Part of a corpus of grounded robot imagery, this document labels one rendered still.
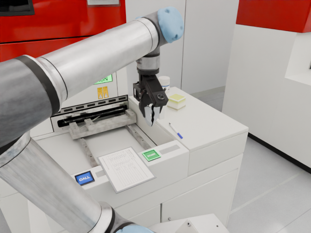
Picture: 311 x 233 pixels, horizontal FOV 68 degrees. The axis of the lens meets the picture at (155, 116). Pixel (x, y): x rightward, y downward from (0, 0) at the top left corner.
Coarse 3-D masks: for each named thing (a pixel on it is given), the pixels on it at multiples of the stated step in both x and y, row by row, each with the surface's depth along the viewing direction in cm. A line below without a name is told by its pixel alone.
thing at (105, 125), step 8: (104, 120) 132; (112, 120) 132; (120, 120) 132; (128, 120) 132; (136, 120) 134; (96, 128) 124; (104, 128) 126; (112, 128) 128; (72, 136) 118; (80, 136) 121
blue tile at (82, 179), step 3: (84, 174) 80; (87, 174) 80; (78, 177) 79; (81, 177) 79; (84, 177) 79; (87, 177) 79; (90, 177) 79; (78, 180) 78; (81, 180) 78; (84, 180) 78; (87, 180) 78; (90, 180) 78; (78, 183) 78; (81, 183) 77
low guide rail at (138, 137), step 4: (128, 128) 132; (132, 128) 130; (132, 132) 127; (136, 132) 126; (136, 136) 124; (140, 136) 122; (140, 140) 119; (144, 140) 119; (140, 144) 121; (144, 144) 116; (148, 144) 116; (144, 148) 117; (148, 148) 113
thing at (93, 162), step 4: (80, 140) 120; (84, 140) 119; (84, 144) 116; (84, 148) 113; (88, 148) 113; (88, 152) 110; (88, 156) 108; (92, 156) 107; (92, 160) 105; (92, 164) 103; (96, 164) 103
